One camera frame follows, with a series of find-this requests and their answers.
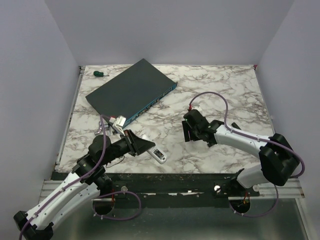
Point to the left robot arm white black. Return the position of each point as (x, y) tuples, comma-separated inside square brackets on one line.
[(86, 181)]

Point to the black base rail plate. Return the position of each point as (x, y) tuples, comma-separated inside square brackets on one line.
[(176, 190)]

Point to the white remote control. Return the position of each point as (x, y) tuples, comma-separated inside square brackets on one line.
[(151, 152)]

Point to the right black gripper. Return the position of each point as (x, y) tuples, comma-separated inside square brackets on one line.
[(186, 133)]

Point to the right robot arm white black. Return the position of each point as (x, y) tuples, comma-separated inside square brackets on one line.
[(276, 157)]

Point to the green handled screwdriver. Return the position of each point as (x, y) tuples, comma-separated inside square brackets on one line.
[(100, 74)]

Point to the black rectangular bar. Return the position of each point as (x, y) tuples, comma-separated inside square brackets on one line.
[(235, 126)]

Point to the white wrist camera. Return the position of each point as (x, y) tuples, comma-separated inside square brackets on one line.
[(117, 124), (194, 108)]

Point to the dark network switch blue front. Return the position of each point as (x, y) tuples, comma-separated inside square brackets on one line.
[(132, 92)]

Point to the AAA battery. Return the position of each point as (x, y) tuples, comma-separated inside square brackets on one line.
[(159, 154)]

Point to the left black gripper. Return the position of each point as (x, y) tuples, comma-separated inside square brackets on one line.
[(137, 145)]

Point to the chrome metal fitting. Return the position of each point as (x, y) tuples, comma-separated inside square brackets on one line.
[(100, 128)]

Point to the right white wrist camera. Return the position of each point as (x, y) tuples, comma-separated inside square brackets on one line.
[(194, 108)]

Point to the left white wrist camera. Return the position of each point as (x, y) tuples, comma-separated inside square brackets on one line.
[(117, 124)]

